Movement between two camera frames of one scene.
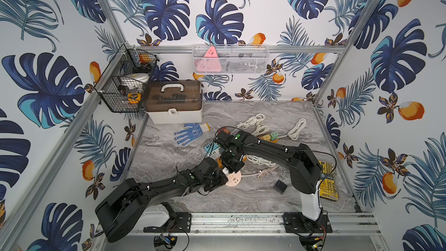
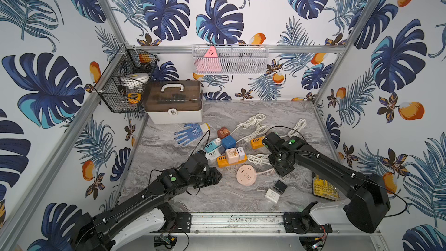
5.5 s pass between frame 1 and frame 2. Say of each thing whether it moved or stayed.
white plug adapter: moved
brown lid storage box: stayed
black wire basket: stayed
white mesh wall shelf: stayed
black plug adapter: stayed
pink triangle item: stayed
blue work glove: stayed
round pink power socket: moved
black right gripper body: moved
